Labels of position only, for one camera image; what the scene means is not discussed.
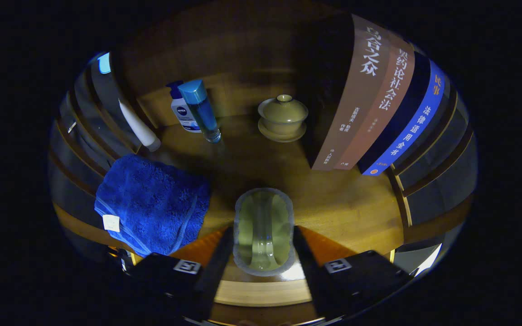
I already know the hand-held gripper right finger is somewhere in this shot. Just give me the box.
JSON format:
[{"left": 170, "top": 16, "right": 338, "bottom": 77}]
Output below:
[{"left": 293, "top": 225, "right": 413, "bottom": 320}]

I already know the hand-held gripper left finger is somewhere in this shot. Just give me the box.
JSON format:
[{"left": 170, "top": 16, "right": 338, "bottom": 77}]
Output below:
[{"left": 121, "top": 226, "right": 234, "bottom": 323}]

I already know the wooden countertop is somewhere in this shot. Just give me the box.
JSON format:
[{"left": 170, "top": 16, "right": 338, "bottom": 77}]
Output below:
[{"left": 55, "top": 113, "right": 406, "bottom": 281}]

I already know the wooden cabinet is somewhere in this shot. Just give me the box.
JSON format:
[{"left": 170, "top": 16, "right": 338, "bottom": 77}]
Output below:
[{"left": 48, "top": 5, "right": 477, "bottom": 324}]

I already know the blue folded towel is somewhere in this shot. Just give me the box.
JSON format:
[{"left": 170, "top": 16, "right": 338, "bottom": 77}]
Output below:
[{"left": 94, "top": 154, "right": 212, "bottom": 258}]

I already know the beige lidded tea cup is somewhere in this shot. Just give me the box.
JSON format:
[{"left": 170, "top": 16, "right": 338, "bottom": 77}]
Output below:
[{"left": 257, "top": 94, "right": 309, "bottom": 143}]

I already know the teal clear bottle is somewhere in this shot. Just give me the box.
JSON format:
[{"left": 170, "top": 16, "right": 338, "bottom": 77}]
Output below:
[{"left": 178, "top": 79, "right": 222, "bottom": 144}]

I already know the white tube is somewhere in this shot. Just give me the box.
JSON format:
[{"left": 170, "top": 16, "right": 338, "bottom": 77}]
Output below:
[{"left": 118, "top": 97, "right": 162, "bottom": 153}]

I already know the white lotion bottle blue cap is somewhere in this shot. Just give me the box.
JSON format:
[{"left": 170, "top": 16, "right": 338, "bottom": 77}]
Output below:
[{"left": 167, "top": 81, "right": 202, "bottom": 133}]

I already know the dark brown book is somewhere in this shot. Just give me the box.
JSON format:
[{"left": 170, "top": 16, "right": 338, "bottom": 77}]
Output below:
[{"left": 295, "top": 14, "right": 400, "bottom": 172}]

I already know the blue book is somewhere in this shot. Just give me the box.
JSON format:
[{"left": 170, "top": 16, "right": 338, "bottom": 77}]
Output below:
[{"left": 357, "top": 52, "right": 452, "bottom": 176}]

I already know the reddish brown book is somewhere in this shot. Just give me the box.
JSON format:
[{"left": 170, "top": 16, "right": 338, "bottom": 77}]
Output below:
[{"left": 333, "top": 32, "right": 416, "bottom": 171}]

